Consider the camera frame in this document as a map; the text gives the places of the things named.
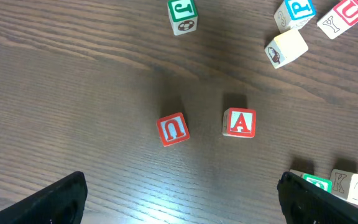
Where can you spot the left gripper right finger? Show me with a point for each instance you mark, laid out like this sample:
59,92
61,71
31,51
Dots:
303,202

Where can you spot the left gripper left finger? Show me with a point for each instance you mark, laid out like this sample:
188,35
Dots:
60,203

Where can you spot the green R block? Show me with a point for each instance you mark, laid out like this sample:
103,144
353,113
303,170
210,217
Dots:
322,183

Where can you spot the red A block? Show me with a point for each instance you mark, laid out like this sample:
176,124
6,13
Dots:
239,122

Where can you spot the red U block lower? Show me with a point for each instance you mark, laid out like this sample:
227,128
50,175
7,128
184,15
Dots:
172,129

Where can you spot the red u block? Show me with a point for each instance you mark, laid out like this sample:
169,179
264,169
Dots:
339,19
172,129

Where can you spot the yellow block left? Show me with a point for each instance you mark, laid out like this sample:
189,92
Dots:
286,48

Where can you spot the blue P block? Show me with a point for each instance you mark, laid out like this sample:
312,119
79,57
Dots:
294,14

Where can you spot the red U block upper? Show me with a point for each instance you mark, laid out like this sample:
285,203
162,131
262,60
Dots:
339,19

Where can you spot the green J block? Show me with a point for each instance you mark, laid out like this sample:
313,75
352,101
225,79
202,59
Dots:
183,16

